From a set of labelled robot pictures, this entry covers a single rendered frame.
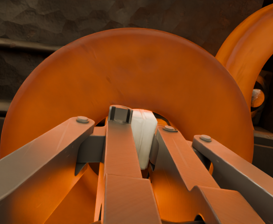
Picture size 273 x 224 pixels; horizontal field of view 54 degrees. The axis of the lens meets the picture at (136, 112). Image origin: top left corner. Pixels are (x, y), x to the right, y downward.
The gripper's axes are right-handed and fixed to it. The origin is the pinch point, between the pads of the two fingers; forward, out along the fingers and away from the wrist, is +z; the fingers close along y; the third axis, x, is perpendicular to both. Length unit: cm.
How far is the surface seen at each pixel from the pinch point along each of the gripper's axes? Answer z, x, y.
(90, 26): 13.6, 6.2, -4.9
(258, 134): 3.6, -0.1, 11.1
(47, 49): 12.0, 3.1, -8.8
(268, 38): 5.2, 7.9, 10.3
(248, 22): 6.6, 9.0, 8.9
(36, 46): 12.1, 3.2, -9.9
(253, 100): 14.5, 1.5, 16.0
